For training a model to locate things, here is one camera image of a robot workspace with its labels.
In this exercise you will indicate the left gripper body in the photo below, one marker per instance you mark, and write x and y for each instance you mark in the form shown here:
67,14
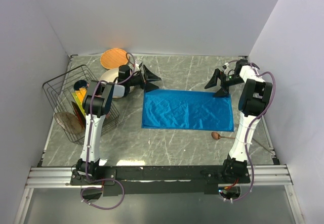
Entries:
137,80

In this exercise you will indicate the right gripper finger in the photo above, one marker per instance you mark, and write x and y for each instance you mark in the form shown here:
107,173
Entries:
213,81
223,92

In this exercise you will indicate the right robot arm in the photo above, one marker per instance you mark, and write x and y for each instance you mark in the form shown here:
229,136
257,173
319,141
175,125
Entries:
256,98

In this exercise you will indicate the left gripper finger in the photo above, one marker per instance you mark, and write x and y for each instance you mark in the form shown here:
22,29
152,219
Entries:
150,87
150,76

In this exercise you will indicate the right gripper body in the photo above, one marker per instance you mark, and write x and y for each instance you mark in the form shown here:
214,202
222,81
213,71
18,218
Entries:
227,81

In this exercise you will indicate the dark blue bowl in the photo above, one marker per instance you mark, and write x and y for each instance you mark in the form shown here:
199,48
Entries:
80,84

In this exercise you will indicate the green plate in rack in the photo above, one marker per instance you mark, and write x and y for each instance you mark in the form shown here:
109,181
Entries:
76,99

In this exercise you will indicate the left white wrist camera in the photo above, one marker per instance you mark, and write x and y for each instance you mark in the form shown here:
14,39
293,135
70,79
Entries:
138,64

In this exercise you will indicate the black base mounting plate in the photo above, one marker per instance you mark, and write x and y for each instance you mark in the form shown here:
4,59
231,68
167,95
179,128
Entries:
116,180

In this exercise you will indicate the yellow plate in rack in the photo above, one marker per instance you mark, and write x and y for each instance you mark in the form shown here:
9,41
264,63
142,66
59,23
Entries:
80,93

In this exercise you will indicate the blue cloth napkin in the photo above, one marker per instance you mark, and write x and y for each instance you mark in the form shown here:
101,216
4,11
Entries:
187,110

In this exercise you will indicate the aluminium rail frame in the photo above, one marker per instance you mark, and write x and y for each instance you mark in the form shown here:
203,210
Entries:
59,177

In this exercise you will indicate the black wire dish rack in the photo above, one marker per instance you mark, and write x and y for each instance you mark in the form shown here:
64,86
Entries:
58,91

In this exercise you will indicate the orange woven round mat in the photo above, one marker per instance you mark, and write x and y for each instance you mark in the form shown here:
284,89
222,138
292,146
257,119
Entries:
113,58

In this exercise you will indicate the cream divided plate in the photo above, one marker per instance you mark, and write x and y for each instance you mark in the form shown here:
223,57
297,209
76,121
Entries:
110,75

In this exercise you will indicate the brown wooden plate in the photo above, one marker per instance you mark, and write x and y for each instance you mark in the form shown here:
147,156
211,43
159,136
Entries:
69,122

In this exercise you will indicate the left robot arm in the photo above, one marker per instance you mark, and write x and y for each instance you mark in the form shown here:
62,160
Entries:
97,105

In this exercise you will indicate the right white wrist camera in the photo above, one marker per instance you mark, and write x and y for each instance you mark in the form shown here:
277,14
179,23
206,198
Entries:
225,66

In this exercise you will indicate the wooden spoon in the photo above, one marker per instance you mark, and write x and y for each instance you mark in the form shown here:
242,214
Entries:
217,136

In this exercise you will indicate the metal fork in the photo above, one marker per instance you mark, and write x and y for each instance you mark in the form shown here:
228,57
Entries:
264,147

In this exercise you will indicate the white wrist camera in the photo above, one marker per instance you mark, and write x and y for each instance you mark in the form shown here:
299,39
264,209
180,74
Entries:
225,66
138,64

